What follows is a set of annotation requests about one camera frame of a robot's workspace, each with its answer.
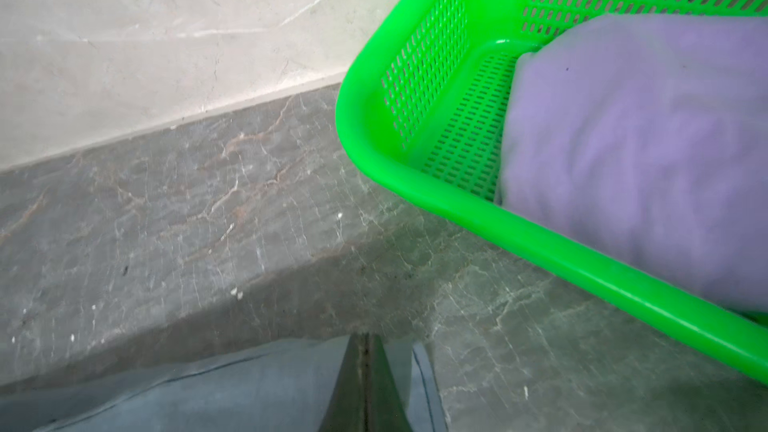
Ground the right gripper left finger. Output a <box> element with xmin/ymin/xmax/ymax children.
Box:
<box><xmin>319</xmin><ymin>333</ymin><xmax>365</xmax><ymax>432</ymax></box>

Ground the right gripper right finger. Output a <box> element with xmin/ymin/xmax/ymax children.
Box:
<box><xmin>363</xmin><ymin>334</ymin><xmax>411</xmax><ymax>432</ymax></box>

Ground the grey blue t shirt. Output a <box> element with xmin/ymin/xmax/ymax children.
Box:
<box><xmin>1</xmin><ymin>335</ymin><xmax>447</xmax><ymax>431</ymax></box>

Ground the green plastic basket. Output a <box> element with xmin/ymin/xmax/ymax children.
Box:
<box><xmin>336</xmin><ymin>0</ymin><xmax>767</xmax><ymax>382</ymax></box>

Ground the purple t shirt in basket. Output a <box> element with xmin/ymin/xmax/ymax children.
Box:
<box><xmin>495</xmin><ymin>15</ymin><xmax>767</xmax><ymax>313</ymax></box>

